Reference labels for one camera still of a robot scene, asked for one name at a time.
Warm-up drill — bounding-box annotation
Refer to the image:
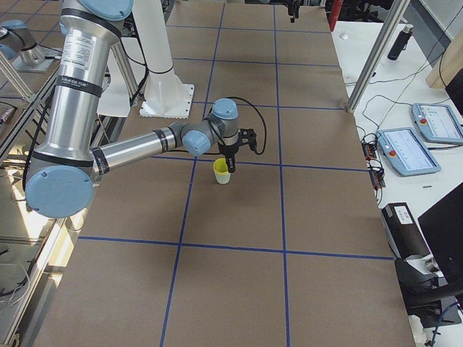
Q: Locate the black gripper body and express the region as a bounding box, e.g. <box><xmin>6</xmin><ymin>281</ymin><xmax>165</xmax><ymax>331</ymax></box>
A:
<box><xmin>218</xmin><ymin>143</ymin><xmax>239</xmax><ymax>156</ymax></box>

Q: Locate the yellow cup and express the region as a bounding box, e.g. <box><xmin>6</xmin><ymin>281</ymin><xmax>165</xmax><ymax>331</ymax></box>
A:
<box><xmin>213</xmin><ymin>158</ymin><xmax>231</xmax><ymax>184</ymax></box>

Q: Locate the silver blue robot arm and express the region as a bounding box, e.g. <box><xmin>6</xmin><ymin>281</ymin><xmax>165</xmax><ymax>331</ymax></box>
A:
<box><xmin>25</xmin><ymin>1</ymin><xmax>242</xmax><ymax>218</ymax></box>

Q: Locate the black bottle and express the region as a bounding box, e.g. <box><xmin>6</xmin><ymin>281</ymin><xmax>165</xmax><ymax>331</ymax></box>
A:
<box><xmin>387</xmin><ymin>24</ymin><xmax>414</xmax><ymax>61</ymax></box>

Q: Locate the wooden board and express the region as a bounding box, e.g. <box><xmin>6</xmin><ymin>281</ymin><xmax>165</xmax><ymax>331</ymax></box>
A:
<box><xmin>426</xmin><ymin>30</ymin><xmax>462</xmax><ymax>89</ymax></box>

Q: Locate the near blue teach pendant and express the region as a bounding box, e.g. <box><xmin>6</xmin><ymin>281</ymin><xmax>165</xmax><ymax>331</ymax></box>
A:
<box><xmin>377</xmin><ymin>127</ymin><xmax>441</xmax><ymax>176</ymax></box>

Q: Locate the blue teach pendant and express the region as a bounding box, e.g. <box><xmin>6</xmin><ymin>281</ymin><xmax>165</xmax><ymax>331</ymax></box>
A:
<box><xmin>412</xmin><ymin>103</ymin><xmax>462</xmax><ymax>145</ymax></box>
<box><xmin>377</xmin><ymin>127</ymin><xmax>441</xmax><ymax>176</ymax></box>

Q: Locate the far blue teach pendant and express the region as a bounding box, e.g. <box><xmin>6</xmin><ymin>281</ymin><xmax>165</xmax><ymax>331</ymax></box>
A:
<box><xmin>412</xmin><ymin>103</ymin><xmax>462</xmax><ymax>145</ymax></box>

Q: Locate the black box with label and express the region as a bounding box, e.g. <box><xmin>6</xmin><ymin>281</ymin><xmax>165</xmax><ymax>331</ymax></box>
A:
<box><xmin>381</xmin><ymin>202</ymin><xmax>430</xmax><ymax>260</ymax></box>

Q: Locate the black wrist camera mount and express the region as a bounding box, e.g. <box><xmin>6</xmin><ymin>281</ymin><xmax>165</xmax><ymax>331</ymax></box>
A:
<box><xmin>238</xmin><ymin>129</ymin><xmax>258</xmax><ymax>153</ymax></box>

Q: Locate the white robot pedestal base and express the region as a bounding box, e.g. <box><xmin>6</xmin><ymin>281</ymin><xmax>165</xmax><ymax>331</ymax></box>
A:
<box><xmin>132</xmin><ymin>0</ymin><xmax>195</xmax><ymax>119</ymax></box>

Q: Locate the aluminium frame post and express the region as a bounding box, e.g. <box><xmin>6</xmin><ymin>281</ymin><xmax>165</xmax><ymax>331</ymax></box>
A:
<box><xmin>345</xmin><ymin>0</ymin><xmax>410</xmax><ymax>114</ymax></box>

